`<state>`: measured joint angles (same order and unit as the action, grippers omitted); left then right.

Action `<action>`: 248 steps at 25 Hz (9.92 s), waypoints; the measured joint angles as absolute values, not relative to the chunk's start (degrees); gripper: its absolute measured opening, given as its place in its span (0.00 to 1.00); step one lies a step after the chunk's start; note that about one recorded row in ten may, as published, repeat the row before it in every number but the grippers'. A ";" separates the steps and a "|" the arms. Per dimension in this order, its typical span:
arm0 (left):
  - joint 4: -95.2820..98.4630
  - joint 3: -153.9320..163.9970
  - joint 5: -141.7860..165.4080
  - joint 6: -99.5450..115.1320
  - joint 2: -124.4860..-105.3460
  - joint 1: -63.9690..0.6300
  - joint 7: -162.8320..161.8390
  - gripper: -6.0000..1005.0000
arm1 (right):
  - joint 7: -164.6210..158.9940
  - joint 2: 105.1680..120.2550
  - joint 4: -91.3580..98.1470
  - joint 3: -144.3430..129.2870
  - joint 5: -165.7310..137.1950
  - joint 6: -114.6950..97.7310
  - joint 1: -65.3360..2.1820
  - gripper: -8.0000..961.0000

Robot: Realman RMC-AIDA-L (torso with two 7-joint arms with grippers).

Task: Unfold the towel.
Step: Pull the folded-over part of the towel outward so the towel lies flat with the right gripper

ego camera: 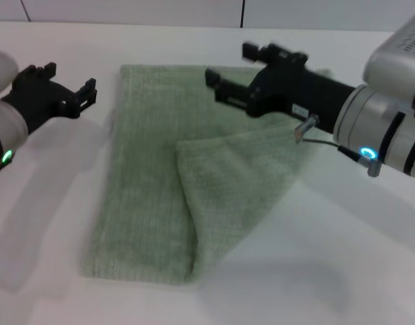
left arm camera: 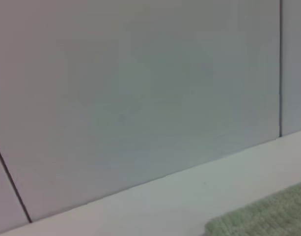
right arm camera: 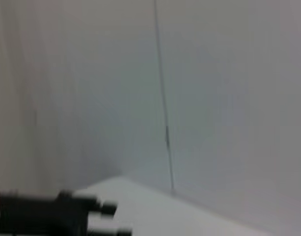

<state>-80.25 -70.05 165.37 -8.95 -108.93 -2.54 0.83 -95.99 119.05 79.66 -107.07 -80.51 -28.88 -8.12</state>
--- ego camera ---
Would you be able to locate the light green terry towel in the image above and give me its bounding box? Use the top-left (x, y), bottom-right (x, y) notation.
top-left (79, 64), bottom-right (333, 284)

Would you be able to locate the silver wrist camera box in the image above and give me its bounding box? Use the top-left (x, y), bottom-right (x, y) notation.
top-left (362, 5), bottom-right (415, 119)

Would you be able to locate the right wrist cable with plug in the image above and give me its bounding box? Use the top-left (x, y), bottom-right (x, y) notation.
top-left (294, 114), bottom-right (381, 177)

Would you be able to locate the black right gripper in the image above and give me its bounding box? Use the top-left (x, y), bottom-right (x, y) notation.
top-left (205, 42), bottom-right (357, 135)

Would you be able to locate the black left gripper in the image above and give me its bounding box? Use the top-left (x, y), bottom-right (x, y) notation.
top-left (3, 62), bottom-right (98, 135)

